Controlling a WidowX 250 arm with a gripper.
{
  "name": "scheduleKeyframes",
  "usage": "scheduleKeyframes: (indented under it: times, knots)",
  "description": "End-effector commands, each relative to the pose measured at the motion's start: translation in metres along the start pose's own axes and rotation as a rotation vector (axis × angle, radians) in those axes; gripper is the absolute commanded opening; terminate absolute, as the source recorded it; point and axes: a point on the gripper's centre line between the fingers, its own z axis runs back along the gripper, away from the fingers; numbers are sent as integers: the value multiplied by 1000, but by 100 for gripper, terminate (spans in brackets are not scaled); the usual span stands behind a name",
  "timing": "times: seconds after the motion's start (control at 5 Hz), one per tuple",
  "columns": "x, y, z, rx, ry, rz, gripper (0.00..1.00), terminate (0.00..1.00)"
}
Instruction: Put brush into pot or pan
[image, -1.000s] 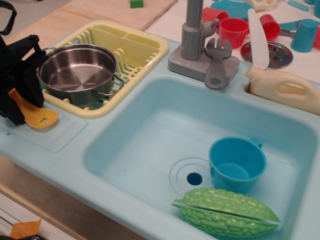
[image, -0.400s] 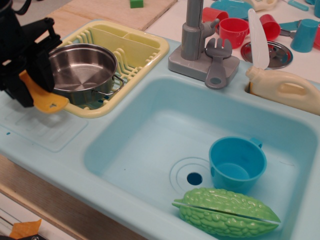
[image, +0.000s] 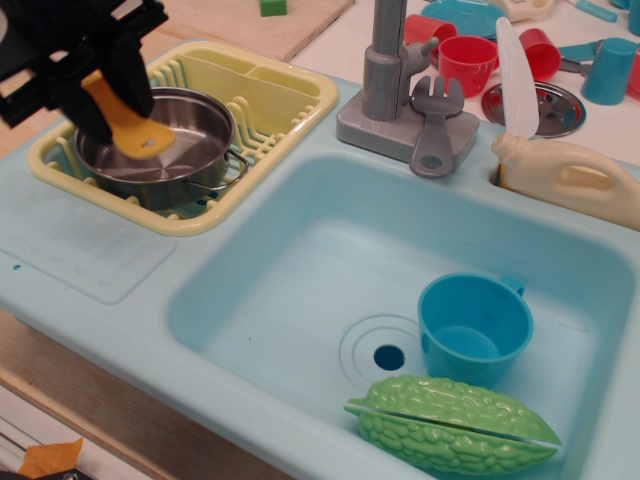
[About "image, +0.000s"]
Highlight orange tape piece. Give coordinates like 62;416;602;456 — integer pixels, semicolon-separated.
18;438;84;479

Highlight cream toy item top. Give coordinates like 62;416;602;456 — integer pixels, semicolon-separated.
498;0;555;23

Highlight light blue toy sink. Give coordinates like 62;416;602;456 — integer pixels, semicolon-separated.
0;40;640;480

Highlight wooden board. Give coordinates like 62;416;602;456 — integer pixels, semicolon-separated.
142;0;353;61

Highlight green bitter melon toy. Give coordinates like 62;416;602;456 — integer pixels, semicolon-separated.
344;375;561;476

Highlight blue plastic plate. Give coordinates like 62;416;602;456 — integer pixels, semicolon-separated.
421;0;506;39

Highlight red cup front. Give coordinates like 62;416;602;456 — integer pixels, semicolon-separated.
438;35;498;98

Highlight cream detergent bottle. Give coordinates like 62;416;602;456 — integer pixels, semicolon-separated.
491;133;639;231

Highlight pale yellow dish rack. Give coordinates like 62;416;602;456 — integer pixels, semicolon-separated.
27;41;339;236

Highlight green block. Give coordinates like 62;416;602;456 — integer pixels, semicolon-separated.
259;0;288;17

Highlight blue cup upside down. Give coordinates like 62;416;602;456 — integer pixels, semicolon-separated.
581;38;638;106

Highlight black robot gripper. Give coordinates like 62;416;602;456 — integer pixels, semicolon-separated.
1;1;168;144

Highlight stainless steel pot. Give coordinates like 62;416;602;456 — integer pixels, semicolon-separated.
74;87;250;211

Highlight blue plastic cup in sink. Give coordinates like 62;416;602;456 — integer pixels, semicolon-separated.
418;273;534;388

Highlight grey toy faucet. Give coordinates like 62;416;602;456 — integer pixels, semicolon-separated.
336;1;479;175

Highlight grey toy fork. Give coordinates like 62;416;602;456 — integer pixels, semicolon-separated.
409;76;464;179

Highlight red cup right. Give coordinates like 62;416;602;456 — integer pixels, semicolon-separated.
519;28;562;81

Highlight yellow dish brush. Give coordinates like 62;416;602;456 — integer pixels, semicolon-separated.
81;71;176;160

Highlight red cup behind faucet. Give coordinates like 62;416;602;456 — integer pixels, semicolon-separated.
404;14;458;61

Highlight blue toy utensil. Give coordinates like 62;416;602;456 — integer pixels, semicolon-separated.
558;40;602;62

